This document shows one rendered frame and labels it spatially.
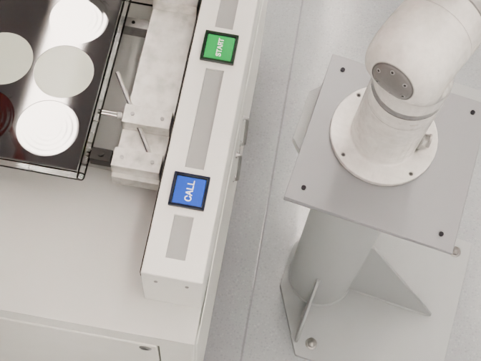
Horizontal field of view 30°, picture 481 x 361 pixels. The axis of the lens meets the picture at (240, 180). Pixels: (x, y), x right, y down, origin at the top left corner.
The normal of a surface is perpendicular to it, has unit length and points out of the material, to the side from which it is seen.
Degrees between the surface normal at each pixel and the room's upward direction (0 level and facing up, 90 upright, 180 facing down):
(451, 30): 26
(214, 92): 0
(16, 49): 1
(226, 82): 0
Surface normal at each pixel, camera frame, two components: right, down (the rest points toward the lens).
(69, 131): 0.05, -0.39
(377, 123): -0.72, 0.62
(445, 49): 0.44, 0.03
